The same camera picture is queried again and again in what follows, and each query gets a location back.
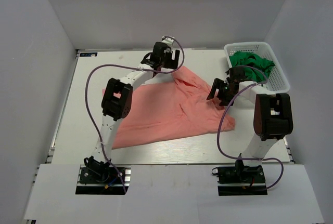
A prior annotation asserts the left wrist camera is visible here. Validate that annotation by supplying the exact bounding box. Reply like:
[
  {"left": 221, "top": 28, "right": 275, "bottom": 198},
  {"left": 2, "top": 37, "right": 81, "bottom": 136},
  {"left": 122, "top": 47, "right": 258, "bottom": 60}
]
[{"left": 161, "top": 35, "right": 175, "bottom": 48}]

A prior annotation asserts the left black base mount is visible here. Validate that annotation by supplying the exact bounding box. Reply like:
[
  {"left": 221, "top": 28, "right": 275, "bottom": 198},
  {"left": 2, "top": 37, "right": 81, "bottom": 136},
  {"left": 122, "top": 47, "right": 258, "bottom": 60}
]
[{"left": 75, "top": 165, "right": 125, "bottom": 195}]

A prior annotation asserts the pink t-shirt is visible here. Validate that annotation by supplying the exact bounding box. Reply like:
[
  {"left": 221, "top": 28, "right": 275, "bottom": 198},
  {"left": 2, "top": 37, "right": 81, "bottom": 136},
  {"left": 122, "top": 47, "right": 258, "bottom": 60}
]
[{"left": 112, "top": 67, "right": 236, "bottom": 149}]

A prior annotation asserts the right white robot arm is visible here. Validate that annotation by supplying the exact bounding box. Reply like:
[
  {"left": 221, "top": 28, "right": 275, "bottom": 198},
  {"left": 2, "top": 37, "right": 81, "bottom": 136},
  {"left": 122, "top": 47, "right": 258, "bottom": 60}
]
[{"left": 207, "top": 65, "right": 293, "bottom": 167}]

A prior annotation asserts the green t-shirt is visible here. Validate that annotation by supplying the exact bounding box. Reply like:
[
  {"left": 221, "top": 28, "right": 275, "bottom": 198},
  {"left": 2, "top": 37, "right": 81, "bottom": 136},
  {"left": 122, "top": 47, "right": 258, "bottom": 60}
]
[{"left": 229, "top": 51, "right": 275, "bottom": 83}]

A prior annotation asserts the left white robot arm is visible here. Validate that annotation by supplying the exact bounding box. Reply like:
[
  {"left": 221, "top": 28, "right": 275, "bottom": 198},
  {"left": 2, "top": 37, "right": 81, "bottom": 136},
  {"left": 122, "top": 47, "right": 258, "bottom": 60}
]
[{"left": 92, "top": 36, "right": 184, "bottom": 164}]

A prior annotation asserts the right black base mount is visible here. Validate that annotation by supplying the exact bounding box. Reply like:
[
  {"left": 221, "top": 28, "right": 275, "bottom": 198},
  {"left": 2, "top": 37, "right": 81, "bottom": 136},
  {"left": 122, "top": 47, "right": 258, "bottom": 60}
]
[{"left": 212, "top": 165, "right": 267, "bottom": 196}]

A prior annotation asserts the white plastic basket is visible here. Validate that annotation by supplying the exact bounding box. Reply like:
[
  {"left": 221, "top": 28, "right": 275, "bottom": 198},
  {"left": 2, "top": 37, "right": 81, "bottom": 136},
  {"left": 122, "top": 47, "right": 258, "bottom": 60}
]
[{"left": 224, "top": 42, "right": 290, "bottom": 93}]

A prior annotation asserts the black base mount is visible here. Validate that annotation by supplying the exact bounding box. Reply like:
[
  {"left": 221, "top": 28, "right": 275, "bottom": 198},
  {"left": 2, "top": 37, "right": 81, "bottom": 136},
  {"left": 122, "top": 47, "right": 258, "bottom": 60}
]
[
  {"left": 212, "top": 165, "right": 267, "bottom": 196},
  {"left": 75, "top": 165, "right": 125, "bottom": 195}
]

